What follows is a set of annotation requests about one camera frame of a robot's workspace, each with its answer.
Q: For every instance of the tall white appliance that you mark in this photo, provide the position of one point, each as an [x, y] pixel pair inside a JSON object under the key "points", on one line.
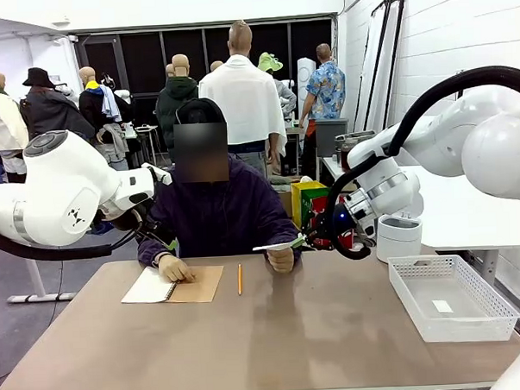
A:
{"points": [[305, 78]]}

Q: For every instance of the yellow pencil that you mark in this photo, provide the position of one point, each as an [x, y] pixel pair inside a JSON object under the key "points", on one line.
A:
{"points": [[240, 280]]}

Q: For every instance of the grey bin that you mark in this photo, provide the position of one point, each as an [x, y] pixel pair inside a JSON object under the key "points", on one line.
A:
{"points": [[331, 136]]}

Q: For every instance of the person's left hand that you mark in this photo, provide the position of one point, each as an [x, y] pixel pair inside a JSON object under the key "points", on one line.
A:
{"points": [[281, 259]]}

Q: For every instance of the small white paper slip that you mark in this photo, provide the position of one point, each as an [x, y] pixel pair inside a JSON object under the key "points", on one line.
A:
{"points": [[442, 306]]}

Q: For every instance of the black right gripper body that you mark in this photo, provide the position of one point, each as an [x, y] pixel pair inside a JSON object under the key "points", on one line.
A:
{"points": [[322, 233]]}

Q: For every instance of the person's left forearm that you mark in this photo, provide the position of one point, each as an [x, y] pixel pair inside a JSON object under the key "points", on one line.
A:
{"points": [[298, 254]]}

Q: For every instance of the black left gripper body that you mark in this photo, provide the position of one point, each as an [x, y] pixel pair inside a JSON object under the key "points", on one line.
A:
{"points": [[156, 233]]}

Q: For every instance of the white side table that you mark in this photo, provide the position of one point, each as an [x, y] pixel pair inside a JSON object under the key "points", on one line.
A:
{"points": [[330, 166]]}

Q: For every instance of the white panel black frame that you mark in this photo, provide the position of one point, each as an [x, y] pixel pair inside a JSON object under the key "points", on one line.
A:
{"points": [[369, 78], [390, 77]]}

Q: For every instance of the spiral notebook kraft cover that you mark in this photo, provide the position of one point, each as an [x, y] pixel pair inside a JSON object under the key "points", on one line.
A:
{"points": [[203, 284]]}

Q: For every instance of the white desk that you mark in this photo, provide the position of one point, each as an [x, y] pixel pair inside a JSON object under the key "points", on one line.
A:
{"points": [[459, 221]]}

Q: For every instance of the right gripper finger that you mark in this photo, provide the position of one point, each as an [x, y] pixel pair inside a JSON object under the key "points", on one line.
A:
{"points": [[308, 237], [305, 245]]}

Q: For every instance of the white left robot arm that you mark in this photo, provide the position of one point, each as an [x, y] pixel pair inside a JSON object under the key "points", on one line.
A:
{"points": [[61, 190]]}

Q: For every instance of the yellow shopping bag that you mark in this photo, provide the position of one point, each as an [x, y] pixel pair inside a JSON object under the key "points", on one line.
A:
{"points": [[307, 186]]}

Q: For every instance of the grey metal tray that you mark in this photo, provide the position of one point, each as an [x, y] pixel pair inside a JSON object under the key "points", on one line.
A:
{"points": [[361, 134]]}

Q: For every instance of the black cap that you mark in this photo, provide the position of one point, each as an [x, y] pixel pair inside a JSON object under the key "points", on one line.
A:
{"points": [[200, 111]]}

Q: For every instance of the white perforated plastic basket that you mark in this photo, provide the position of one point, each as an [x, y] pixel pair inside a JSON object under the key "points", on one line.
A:
{"points": [[464, 328]]}

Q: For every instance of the person's right forearm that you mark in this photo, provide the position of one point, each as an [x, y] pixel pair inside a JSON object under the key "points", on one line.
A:
{"points": [[148, 251]]}

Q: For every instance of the white paper sheet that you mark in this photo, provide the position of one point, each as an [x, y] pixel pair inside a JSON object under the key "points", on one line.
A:
{"points": [[275, 246]]}

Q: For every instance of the mannequin in dark green hoodie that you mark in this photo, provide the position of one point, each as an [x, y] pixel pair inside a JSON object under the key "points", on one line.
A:
{"points": [[176, 103]]}

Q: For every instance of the mannequin with yellow collar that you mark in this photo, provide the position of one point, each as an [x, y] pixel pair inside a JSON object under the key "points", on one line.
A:
{"points": [[92, 107]]}

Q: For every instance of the white T-shaped table leg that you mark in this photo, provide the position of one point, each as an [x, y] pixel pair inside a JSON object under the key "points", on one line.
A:
{"points": [[39, 278]]}

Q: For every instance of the mannequin with black hat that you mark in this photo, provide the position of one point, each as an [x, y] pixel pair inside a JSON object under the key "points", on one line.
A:
{"points": [[49, 113]]}

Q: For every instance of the mannequin in blue floral shirt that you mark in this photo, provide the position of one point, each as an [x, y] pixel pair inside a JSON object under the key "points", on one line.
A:
{"points": [[326, 93]]}

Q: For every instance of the green shopping bag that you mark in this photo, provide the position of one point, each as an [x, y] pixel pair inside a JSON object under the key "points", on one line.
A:
{"points": [[310, 214]]}

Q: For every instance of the white round trash can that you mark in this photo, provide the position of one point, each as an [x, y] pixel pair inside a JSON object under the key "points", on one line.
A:
{"points": [[398, 241]]}

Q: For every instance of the person in purple sweater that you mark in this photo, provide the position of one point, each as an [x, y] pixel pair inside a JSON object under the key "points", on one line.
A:
{"points": [[217, 210]]}

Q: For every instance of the person's right hand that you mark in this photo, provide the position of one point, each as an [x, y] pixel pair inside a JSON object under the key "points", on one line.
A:
{"points": [[174, 268]]}

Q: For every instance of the glass jar dark liquid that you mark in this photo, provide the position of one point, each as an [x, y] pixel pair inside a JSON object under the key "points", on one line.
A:
{"points": [[348, 150]]}

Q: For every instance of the mannequin in cream jacket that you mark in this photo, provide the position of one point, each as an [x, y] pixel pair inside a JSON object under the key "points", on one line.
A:
{"points": [[2, 124]]}

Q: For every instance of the mannequin with white cloth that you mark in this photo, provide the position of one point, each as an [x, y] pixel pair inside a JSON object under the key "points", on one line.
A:
{"points": [[238, 101]]}

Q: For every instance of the red shopping bag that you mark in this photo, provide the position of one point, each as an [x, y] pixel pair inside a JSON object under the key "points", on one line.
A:
{"points": [[321, 209]]}

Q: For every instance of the mannequin with green hat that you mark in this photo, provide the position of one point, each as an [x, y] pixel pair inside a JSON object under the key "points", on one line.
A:
{"points": [[269, 63]]}

